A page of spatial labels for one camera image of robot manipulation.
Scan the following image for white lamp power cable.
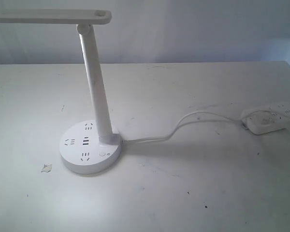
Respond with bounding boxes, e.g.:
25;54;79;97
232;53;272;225
120;111;264;145

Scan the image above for white plug in strip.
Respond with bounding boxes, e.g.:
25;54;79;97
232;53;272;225
250;112;275;126

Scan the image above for white power strip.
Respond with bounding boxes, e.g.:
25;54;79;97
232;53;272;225
240;101;290;135

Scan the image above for white desk lamp with sockets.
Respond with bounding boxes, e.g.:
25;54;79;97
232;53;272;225
0;9;122;174

